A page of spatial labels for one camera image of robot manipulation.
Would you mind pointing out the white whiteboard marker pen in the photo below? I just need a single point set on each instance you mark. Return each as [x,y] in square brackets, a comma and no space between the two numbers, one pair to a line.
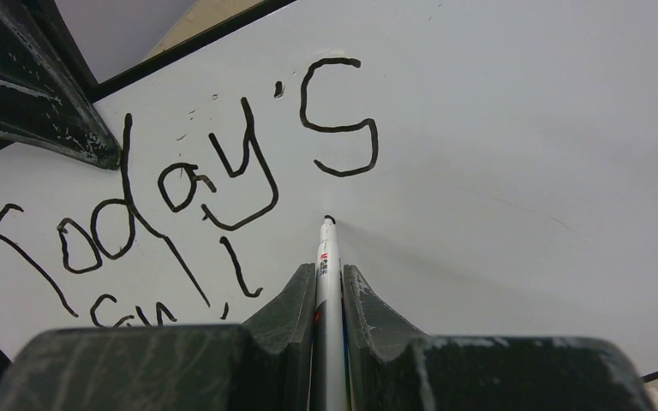
[328,389]

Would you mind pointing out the white whiteboard black frame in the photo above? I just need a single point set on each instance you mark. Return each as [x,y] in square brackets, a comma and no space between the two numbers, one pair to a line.
[492,167]

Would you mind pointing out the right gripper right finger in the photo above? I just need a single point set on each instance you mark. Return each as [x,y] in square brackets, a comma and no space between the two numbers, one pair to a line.
[388,368]

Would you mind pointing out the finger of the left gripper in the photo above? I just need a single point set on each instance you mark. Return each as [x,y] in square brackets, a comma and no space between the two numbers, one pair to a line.
[44,82]

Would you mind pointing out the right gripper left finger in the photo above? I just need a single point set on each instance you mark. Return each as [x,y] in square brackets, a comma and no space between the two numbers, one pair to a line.
[275,367]

